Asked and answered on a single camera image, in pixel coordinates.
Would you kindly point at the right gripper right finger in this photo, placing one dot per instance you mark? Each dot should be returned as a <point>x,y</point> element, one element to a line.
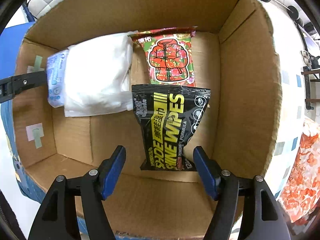
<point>261,218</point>

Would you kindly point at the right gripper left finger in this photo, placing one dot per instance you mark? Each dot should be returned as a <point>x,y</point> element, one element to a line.
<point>57,218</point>

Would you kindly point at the light blue tissue pack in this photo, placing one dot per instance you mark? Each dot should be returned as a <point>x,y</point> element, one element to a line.
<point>55,70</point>

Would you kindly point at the black shoe shine wipes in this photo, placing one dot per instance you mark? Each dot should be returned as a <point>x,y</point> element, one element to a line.
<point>169,116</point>

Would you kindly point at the white soft package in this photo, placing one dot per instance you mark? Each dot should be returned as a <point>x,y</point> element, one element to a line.
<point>97,76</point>

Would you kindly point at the blue striped blanket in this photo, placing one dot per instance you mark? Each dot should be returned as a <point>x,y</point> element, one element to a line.
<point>15,154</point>

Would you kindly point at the orange floral cloth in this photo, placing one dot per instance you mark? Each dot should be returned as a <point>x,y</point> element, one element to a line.
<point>301,193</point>

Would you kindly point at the red floral snack pack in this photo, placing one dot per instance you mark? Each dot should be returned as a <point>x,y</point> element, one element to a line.
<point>168,55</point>

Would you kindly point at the cardboard box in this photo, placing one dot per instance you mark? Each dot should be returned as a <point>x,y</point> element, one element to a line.
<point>233,56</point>

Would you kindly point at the barbell on floor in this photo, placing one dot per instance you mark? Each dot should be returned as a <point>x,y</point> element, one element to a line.
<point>291,10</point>

